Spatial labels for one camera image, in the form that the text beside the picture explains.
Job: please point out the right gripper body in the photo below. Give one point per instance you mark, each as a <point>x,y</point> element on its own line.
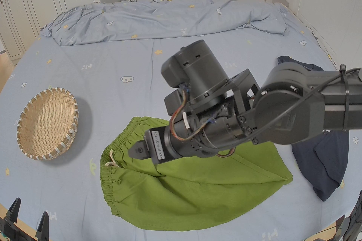
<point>175,143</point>

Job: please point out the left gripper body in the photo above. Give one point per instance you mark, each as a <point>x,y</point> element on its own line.
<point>8,231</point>

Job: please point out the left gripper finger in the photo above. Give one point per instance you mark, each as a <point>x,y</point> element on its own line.
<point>42,228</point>
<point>14,211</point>

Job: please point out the green shorts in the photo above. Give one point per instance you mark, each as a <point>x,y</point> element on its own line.
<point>183,191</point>

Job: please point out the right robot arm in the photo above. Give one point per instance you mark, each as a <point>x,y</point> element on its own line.
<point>288,110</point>

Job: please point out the round woven basket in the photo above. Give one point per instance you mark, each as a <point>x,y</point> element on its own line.
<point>45,121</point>

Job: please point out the bed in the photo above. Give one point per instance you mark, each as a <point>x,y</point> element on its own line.
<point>113,64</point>

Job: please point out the pale blue quilt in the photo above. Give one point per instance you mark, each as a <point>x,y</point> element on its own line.
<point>141,22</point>

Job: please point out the dark blue T-shirt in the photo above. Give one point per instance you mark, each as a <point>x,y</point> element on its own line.
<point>319,166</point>

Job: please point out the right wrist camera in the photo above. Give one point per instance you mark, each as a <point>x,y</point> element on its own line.
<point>172,103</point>

